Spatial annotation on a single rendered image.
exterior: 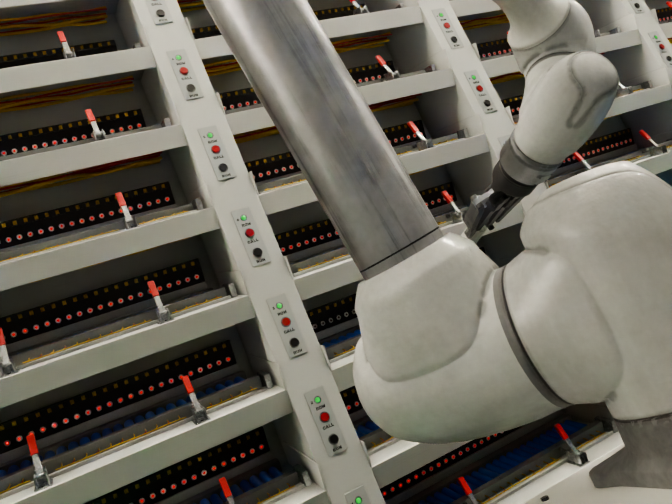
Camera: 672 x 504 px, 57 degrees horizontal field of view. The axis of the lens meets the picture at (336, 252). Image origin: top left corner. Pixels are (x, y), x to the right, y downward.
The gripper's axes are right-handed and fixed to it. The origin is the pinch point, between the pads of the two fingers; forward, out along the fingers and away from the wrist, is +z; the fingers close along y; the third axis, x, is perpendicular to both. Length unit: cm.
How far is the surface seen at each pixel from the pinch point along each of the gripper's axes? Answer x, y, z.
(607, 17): 58, 100, 13
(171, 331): 9, -56, 17
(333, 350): -3.6, -25.7, 26.3
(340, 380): -10.9, -29.1, 21.8
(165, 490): -13, -65, 39
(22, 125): 70, -68, 24
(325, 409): -14.9, -34.4, 21.6
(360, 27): 64, 11, 6
